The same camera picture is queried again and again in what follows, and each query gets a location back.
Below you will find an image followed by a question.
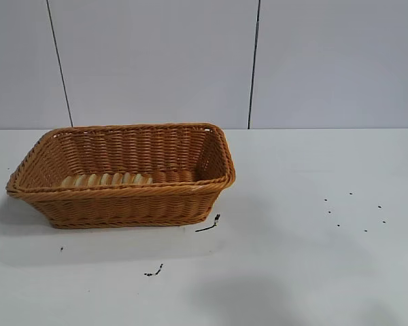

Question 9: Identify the long twisted bread loaf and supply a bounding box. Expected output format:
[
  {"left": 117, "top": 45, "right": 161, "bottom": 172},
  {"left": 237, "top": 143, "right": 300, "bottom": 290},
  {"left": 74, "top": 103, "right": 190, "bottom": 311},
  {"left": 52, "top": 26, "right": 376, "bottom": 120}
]
[{"left": 60, "top": 172, "right": 154, "bottom": 187}]

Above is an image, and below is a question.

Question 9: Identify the brown woven wicker basket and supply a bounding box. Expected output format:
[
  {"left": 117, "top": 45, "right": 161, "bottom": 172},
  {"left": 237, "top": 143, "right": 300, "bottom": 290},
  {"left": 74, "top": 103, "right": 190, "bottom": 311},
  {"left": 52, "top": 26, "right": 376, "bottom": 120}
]
[{"left": 5, "top": 122, "right": 237, "bottom": 230}]

